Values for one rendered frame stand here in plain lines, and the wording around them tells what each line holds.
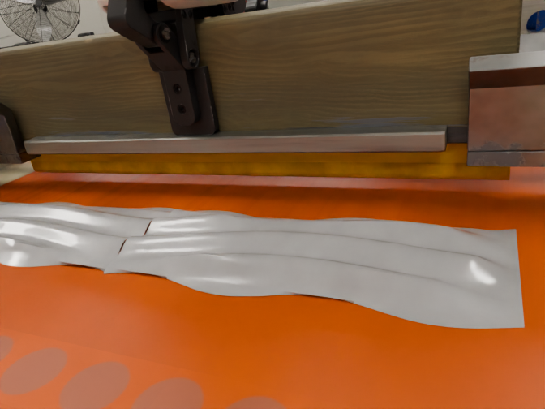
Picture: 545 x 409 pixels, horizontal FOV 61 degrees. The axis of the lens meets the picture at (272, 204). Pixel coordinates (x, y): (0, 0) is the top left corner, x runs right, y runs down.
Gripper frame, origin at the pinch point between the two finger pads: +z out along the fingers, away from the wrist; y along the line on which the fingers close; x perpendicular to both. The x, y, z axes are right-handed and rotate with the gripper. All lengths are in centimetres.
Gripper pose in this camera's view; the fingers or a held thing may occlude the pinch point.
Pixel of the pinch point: (205, 94)
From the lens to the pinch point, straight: 30.9
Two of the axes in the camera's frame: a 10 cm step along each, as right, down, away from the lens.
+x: 9.1, 0.4, -4.1
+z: 1.4, 9.1, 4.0
